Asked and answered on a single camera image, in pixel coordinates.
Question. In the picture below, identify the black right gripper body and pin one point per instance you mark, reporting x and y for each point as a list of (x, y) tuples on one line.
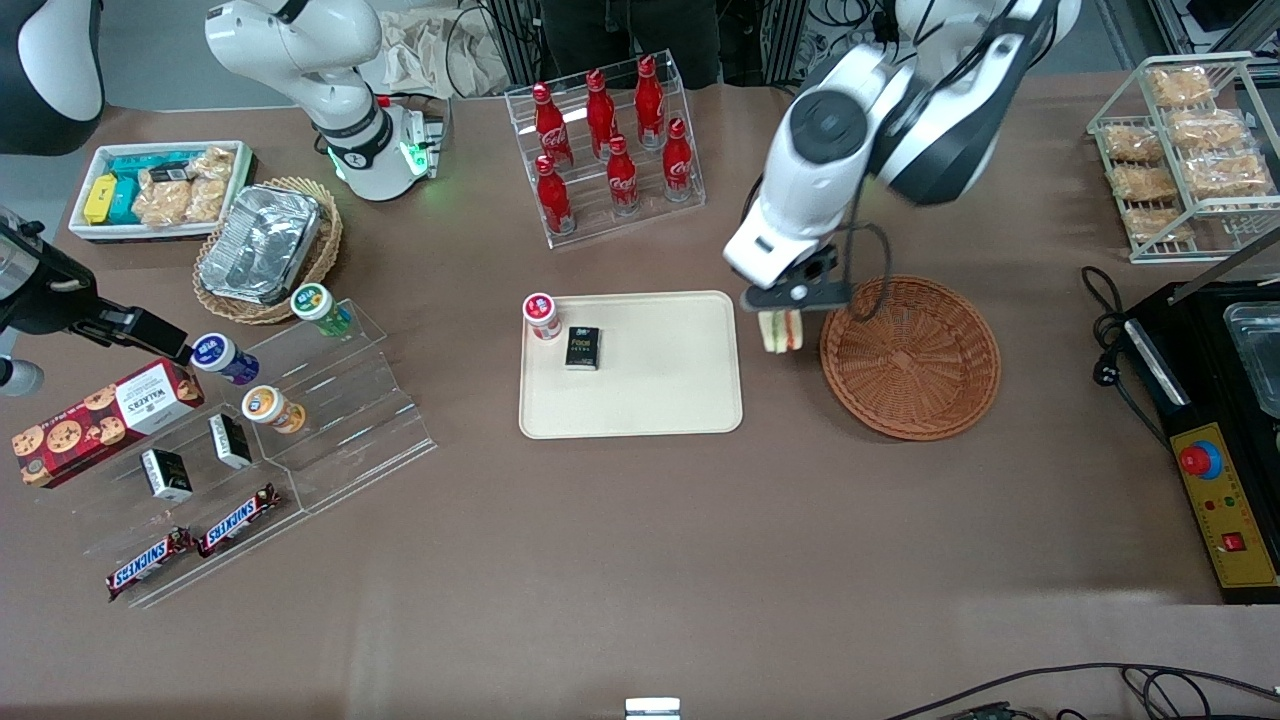
[(52, 305)]

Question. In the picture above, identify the triangular sandwich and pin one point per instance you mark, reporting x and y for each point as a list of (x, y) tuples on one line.
[(782, 330)]

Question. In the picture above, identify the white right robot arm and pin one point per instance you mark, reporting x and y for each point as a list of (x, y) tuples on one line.
[(340, 70)]

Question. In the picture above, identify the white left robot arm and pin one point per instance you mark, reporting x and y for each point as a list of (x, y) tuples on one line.
[(830, 170)]

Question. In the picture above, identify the brown wicker basket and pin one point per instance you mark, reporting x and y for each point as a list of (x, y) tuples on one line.
[(920, 360)]

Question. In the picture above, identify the beige plastic tray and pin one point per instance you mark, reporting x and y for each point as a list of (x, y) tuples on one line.
[(660, 390)]

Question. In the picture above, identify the light wicker basket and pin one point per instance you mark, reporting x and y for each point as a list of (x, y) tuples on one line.
[(325, 255)]

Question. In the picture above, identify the white plastic bin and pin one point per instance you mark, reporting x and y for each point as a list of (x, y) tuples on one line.
[(90, 232)]

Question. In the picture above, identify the red Walkers cookie box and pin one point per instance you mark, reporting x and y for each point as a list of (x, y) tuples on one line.
[(100, 420)]

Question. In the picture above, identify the blue lid cup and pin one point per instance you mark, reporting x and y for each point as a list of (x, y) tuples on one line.
[(222, 358)]

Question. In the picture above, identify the yellow snack packet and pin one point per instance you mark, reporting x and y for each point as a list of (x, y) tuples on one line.
[(100, 200)]

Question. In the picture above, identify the teal snack packet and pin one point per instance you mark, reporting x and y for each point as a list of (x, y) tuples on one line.
[(150, 163), (124, 203)]

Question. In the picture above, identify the clear cracker pack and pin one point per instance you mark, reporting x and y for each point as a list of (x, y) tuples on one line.
[(160, 205), (213, 164), (206, 200)]

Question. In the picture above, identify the small black white box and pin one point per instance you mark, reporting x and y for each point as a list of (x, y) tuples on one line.
[(230, 442), (166, 476)]

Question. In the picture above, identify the aluminium foil container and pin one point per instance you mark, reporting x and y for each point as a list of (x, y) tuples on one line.
[(260, 245)]

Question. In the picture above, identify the clear acrylic bottle rack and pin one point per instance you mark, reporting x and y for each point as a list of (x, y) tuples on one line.
[(690, 190)]

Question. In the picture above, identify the orange lid cup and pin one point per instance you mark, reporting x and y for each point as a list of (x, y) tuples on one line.
[(270, 409)]

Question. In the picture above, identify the red cola bottle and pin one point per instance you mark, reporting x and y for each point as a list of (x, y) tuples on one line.
[(649, 100), (600, 112), (621, 178), (553, 200), (551, 125), (677, 162)]

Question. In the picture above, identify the green lid cup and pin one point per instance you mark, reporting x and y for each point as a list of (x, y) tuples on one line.
[(320, 310)]

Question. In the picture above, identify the Snickers chocolate bar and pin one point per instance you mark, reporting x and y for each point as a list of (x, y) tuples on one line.
[(148, 565), (238, 521)]

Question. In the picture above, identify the black Face box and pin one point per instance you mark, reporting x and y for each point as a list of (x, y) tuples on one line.
[(583, 349)]

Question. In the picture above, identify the clear acrylic stepped shelf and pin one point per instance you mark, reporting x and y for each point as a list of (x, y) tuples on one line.
[(350, 420)]

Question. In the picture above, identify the red lid white cup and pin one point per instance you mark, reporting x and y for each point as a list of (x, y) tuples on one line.
[(542, 316)]

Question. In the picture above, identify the person in dark clothes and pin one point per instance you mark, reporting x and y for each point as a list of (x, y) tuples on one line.
[(630, 35)]

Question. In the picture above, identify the clear bagged pastry pack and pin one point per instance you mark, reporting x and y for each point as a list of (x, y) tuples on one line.
[(1158, 225), (1143, 183), (1205, 130), (1225, 174), (1133, 143), (1178, 86)]

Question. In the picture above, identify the beige crumpled cloth bag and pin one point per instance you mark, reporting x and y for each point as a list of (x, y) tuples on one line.
[(420, 55)]

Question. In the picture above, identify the black yellow sealing machine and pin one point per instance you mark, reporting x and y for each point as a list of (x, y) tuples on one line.
[(1200, 400)]

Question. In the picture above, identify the red emergency stop button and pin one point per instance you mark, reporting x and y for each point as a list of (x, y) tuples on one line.
[(1201, 461)]

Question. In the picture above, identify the small silver metal block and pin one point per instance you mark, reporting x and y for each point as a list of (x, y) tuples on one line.
[(652, 709)]

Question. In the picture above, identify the grey wrist camera cylinder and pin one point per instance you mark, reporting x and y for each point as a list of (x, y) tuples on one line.
[(18, 379)]

